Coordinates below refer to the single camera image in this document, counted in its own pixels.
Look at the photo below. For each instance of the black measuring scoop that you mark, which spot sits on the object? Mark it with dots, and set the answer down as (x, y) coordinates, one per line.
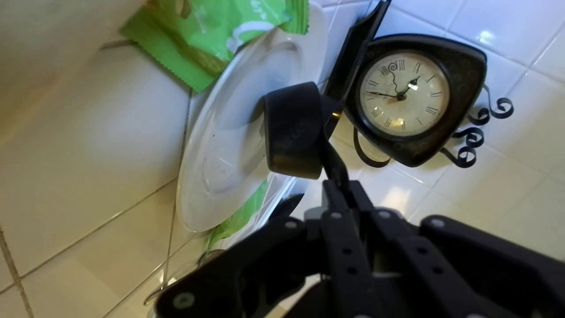
(294, 129)

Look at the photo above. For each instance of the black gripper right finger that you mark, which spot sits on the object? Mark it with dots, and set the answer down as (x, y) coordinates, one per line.
(460, 276)

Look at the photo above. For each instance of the black table clock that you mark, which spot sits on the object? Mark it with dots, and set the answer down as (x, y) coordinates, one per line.
(407, 94)

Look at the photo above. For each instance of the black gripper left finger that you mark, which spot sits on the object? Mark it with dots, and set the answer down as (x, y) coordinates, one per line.
(266, 276)

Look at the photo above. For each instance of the white plate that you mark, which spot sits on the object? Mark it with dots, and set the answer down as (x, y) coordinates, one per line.
(223, 152)

